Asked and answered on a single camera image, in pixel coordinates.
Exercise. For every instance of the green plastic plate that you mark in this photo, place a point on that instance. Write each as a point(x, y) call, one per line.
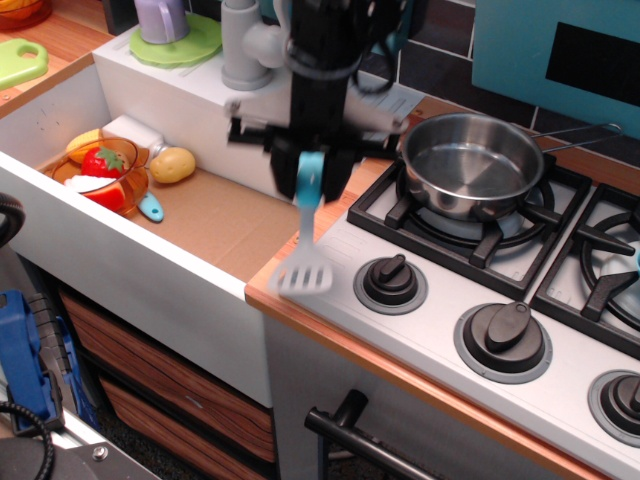
point(203, 42)

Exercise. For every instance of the grey stove top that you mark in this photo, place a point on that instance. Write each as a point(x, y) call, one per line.
point(469, 265)

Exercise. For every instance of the grey toy faucet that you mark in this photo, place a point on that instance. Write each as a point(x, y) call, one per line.
point(251, 48)

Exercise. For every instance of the white salt shaker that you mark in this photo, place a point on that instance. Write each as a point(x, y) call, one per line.
point(132, 129)

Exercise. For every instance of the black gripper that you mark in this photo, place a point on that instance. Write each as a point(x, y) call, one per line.
point(314, 115)

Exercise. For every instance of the yellow toy potato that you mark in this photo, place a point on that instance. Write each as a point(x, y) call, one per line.
point(172, 165)

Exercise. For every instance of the white toy sink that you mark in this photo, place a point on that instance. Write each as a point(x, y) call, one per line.
point(180, 281)

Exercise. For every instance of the black stove knob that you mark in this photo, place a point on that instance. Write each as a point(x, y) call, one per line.
point(390, 286)
point(503, 343)
point(613, 400)

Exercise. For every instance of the blue handled grey spatula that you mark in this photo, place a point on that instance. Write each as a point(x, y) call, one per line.
point(306, 271)

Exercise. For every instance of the black oven door handle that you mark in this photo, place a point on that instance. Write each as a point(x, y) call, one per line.
point(340, 428)

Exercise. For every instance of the stainless steel pan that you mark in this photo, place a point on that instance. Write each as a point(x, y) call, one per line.
point(476, 168)

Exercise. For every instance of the red toy strawberry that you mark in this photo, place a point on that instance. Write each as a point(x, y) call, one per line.
point(103, 162)

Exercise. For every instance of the blue utensil handle in sink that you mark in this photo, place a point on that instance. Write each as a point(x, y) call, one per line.
point(150, 207)

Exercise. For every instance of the black right burner grate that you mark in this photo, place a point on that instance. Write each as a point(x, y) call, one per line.
point(592, 285)

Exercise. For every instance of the orange bowl top left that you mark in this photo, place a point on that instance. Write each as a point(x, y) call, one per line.
point(20, 14)

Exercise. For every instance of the black right stove knob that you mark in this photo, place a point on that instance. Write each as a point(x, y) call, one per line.
point(613, 400)

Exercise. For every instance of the black left stove knob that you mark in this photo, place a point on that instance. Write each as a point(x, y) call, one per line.
point(390, 286)

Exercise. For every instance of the purple plastic cup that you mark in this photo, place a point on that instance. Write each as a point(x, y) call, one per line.
point(162, 21)

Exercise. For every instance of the black middle stove knob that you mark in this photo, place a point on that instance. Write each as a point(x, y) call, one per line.
point(503, 343)

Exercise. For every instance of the blue clamp tool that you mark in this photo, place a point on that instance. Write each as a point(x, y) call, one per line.
point(39, 361)

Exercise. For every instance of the green cutting board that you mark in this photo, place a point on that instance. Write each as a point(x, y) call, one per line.
point(22, 61)

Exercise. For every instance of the light blue microwave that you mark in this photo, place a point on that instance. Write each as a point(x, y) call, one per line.
point(569, 56)

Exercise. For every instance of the wooden drawer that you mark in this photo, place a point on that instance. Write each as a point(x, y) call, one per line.
point(166, 445)
point(169, 378)

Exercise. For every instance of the lower wooden drawer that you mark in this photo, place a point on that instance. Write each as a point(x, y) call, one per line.
point(166, 445)

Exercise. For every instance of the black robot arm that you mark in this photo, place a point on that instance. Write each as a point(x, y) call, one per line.
point(329, 39)

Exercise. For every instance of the yellow toy corn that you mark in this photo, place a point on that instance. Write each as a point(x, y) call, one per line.
point(77, 148)

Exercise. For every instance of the orange transparent bowl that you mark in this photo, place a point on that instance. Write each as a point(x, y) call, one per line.
point(117, 195)

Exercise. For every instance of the upper wooden drawer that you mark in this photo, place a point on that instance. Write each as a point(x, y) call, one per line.
point(169, 378)

